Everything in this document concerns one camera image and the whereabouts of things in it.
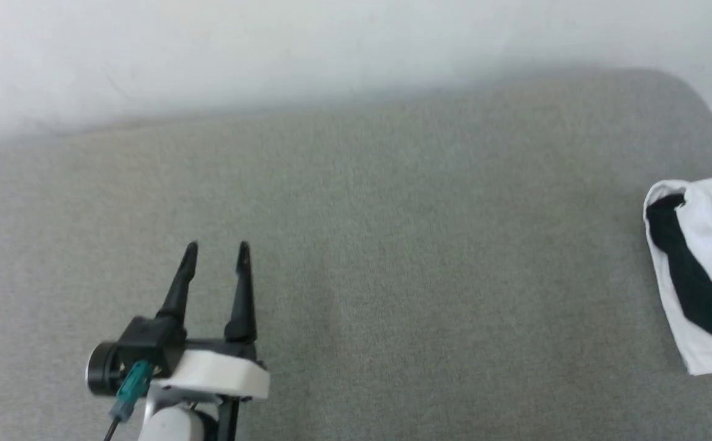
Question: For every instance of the white and black T-shirt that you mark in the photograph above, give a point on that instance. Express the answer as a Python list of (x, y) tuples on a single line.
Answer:
[(711, 245)]

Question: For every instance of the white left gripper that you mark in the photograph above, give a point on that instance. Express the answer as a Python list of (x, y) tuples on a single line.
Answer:
[(221, 373)]

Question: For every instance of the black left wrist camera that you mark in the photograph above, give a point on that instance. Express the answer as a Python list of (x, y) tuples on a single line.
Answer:
[(141, 340)]

